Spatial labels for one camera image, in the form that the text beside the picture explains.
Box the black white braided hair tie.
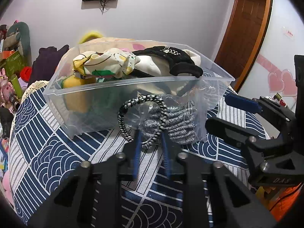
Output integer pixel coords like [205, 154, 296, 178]
[117, 94, 169, 149]

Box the red plush item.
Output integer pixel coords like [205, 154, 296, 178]
[20, 66, 32, 83]

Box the grey green plush toy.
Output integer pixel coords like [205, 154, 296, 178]
[3, 22, 30, 58]

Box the green cardboard box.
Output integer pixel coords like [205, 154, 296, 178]
[1, 51, 27, 78]

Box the pink rabbit toy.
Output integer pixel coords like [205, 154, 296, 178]
[1, 68, 15, 104]

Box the floral yellow white scrunchie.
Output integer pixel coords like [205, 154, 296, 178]
[73, 48, 140, 79]

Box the blue white patterned tablecloth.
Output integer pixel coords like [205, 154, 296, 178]
[8, 80, 272, 228]

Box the black white eye mask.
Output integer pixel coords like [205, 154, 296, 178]
[133, 46, 203, 78]

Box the beige patterned blanket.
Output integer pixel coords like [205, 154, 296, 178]
[78, 37, 138, 52]

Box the pink plush slipper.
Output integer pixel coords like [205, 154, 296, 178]
[2, 171, 14, 207]

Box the yellow green sponge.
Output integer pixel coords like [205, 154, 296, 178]
[61, 74, 96, 113]

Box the clear plastic storage bin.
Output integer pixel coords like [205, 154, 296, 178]
[43, 40, 234, 146]

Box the yellow green fuzzy hoop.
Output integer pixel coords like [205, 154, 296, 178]
[78, 31, 103, 44]

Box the green bottle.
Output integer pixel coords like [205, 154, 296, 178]
[10, 74, 23, 99]

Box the dark purple garment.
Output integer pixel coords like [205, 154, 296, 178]
[28, 45, 69, 87]

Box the brown wooden door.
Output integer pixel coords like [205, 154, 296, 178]
[215, 0, 273, 91]

